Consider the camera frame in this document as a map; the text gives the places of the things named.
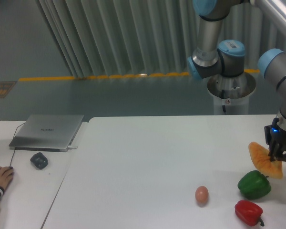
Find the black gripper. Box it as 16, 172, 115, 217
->
264, 117, 286, 162

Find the orange triangular bread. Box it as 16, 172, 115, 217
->
248, 142, 283, 179

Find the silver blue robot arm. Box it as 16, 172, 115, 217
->
187, 0, 286, 162

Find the person's hand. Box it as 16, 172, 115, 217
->
0, 167, 14, 191

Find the green bell pepper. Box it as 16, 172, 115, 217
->
237, 170, 272, 200

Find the red bell pepper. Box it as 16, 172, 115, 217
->
235, 200, 265, 227

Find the brown egg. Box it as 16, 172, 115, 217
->
195, 186, 209, 204

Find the grey pleated curtain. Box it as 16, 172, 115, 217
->
37, 0, 286, 78

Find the silver closed laptop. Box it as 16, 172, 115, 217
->
9, 114, 84, 152

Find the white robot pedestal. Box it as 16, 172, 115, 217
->
207, 72, 256, 115

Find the black mouse cable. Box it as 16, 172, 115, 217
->
0, 119, 26, 167

